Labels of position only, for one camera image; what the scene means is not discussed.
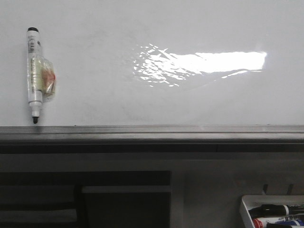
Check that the blue capped marker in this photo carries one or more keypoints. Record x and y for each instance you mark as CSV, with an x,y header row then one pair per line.
x,y
287,224

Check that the red capped marker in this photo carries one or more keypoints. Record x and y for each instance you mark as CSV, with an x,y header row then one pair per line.
x,y
263,221

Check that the black cabinet below board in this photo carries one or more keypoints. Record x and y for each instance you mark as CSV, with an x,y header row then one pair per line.
x,y
109,199

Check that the white marker with black tip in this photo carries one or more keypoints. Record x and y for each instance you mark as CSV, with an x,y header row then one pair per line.
x,y
41,78

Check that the aluminium whiteboard frame rail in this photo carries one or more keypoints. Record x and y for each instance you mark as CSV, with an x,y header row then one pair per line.
x,y
150,135

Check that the white marker tray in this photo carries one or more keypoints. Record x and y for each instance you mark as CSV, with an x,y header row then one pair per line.
x,y
252,201

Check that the black capped marker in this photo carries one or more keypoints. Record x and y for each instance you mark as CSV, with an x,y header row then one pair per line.
x,y
271,210

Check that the white whiteboard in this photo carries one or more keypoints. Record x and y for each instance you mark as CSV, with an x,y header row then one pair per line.
x,y
159,62

